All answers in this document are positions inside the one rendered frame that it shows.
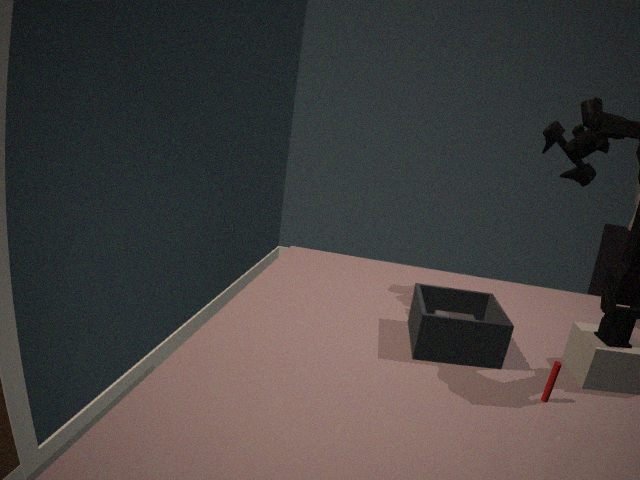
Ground red peg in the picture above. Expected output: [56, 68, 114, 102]
[541, 361, 562, 402]

